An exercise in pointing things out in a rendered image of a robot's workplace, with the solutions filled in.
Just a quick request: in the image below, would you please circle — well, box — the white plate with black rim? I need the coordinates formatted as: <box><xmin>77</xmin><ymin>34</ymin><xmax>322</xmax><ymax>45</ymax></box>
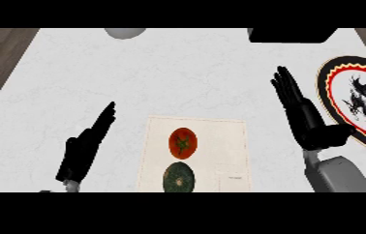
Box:
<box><xmin>316</xmin><ymin>55</ymin><xmax>366</xmax><ymax>147</ymax></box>

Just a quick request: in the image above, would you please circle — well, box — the black appliance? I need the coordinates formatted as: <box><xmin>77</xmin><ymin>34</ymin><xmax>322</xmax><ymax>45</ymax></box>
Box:
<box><xmin>247</xmin><ymin>28</ymin><xmax>340</xmax><ymax>44</ymax></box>

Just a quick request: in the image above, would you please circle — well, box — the red tomato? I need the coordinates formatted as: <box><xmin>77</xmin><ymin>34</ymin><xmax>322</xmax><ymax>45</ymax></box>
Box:
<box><xmin>167</xmin><ymin>127</ymin><xmax>199</xmax><ymax>161</ymax></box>

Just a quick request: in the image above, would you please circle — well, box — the grey round object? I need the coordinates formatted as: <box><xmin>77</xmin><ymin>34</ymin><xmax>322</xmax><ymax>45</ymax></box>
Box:
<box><xmin>103</xmin><ymin>28</ymin><xmax>148</xmax><ymax>41</ymax></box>

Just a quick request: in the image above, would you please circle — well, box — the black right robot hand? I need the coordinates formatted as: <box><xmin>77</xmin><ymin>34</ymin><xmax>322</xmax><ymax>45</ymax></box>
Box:
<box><xmin>269</xmin><ymin>65</ymin><xmax>357</xmax><ymax>152</ymax></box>

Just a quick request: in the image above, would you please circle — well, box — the dark green squash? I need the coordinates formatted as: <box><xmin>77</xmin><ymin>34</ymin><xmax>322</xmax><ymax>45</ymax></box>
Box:
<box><xmin>161</xmin><ymin>161</ymin><xmax>196</xmax><ymax>193</ymax></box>

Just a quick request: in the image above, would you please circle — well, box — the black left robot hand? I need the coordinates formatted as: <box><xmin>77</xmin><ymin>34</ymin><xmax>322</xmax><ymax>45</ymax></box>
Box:
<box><xmin>55</xmin><ymin>101</ymin><xmax>117</xmax><ymax>184</ymax></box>

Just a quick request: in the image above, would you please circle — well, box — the cream placemat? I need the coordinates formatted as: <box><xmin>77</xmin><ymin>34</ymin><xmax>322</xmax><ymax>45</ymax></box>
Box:
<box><xmin>136</xmin><ymin>115</ymin><xmax>252</xmax><ymax>193</ymax></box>

